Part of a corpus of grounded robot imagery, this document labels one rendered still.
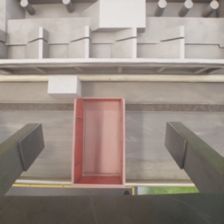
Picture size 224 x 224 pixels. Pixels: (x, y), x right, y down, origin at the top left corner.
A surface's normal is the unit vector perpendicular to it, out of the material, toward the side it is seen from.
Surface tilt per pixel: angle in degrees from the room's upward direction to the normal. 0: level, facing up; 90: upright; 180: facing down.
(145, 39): 10
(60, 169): 1
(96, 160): 0
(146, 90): 0
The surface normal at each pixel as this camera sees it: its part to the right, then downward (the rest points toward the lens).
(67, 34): -0.03, 0.03
